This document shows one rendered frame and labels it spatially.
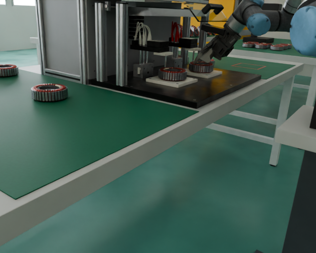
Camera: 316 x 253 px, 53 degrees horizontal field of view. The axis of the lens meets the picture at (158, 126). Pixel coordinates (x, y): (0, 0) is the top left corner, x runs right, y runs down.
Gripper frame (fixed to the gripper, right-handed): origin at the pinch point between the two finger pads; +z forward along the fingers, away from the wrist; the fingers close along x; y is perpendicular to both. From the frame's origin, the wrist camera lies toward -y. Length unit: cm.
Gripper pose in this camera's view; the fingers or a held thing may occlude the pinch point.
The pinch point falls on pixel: (200, 61)
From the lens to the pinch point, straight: 146.7
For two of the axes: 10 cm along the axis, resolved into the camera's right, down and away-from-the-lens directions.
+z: -5.1, 6.3, 5.8
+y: 6.5, 7.3, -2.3
